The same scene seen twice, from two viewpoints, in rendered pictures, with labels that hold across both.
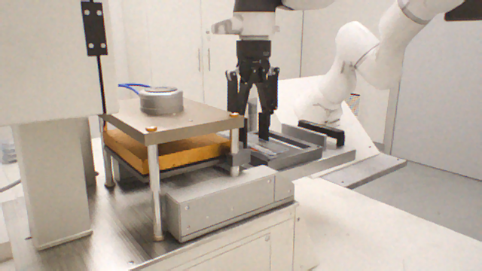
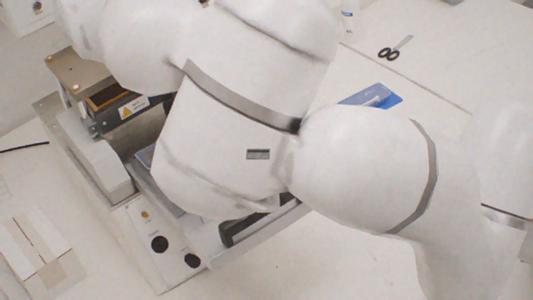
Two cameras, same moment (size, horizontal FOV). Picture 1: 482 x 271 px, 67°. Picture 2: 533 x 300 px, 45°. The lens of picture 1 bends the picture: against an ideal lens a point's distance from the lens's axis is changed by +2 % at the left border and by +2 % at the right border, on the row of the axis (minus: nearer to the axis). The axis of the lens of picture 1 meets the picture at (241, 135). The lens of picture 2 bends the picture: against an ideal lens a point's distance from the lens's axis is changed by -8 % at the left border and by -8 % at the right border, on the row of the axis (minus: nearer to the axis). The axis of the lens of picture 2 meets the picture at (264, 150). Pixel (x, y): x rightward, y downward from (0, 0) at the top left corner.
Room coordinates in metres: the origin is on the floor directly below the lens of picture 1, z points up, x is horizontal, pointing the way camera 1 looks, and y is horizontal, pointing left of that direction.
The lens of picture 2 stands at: (1.05, -0.95, 1.73)
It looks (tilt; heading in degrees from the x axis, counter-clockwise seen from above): 40 degrees down; 99
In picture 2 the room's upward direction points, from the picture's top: 12 degrees counter-clockwise
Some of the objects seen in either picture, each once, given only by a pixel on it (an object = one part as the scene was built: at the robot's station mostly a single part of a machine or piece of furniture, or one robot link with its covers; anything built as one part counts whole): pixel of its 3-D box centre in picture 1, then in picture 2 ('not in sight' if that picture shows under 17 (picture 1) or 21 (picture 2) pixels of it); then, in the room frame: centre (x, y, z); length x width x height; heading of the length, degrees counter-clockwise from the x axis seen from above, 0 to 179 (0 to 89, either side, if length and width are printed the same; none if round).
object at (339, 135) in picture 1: (319, 132); (262, 212); (0.92, -0.21, 0.99); 0.15 x 0.02 x 0.04; 37
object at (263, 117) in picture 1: (263, 127); not in sight; (0.80, -0.05, 1.03); 0.03 x 0.01 x 0.07; 36
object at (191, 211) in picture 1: (236, 196); (92, 152); (0.58, 0.01, 0.97); 0.25 x 0.05 x 0.07; 127
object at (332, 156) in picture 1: (281, 148); (216, 176); (0.84, -0.10, 0.97); 0.30 x 0.22 x 0.08; 127
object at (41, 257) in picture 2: not in sight; (37, 254); (0.42, -0.09, 0.80); 0.19 x 0.13 x 0.09; 128
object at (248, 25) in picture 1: (241, 25); not in sight; (0.79, 0.00, 1.26); 0.13 x 0.12 x 0.05; 36
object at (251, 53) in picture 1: (253, 61); not in sight; (0.78, -0.03, 1.19); 0.08 x 0.08 x 0.09
